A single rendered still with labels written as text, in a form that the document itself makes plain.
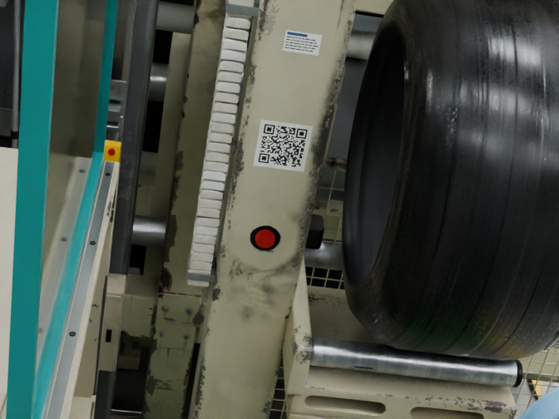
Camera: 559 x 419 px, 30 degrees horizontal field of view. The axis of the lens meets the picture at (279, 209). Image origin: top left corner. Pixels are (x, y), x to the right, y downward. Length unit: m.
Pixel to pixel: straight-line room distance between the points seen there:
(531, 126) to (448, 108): 0.11
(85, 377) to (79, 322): 0.46
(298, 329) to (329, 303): 0.34
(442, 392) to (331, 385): 0.18
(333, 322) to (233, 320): 0.27
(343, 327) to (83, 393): 0.57
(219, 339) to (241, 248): 0.18
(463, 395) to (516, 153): 0.48
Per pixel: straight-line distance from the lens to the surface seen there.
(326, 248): 1.86
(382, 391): 1.66
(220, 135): 1.51
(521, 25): 1.47
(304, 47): 1.45
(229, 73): 1.47
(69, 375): 0.96
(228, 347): 1.71
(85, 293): 1.06
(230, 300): 1.65
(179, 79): 2.30
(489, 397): 1.72
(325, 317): 1.89
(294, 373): 1.60
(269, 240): 1.58
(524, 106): 1.40
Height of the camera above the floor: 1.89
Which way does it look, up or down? 30 degrees down
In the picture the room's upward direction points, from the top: 11 degrees clockwise
